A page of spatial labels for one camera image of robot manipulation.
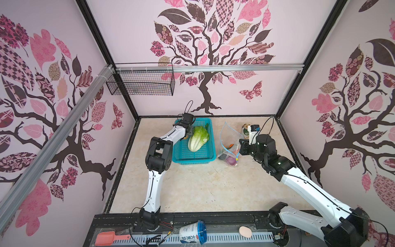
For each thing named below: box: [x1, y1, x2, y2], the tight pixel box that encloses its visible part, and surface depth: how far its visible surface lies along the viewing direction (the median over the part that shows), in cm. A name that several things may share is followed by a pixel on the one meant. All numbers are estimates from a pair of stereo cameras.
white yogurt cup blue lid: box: [178, 219, 208, 245], surface depth 66 cm
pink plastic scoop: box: [94, 231, 132, 246], surface depth 70 cm
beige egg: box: [238, 225, 253, 239], surface depth 71 cm
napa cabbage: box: [187, 123, 210, 153], surface depth 100 cm
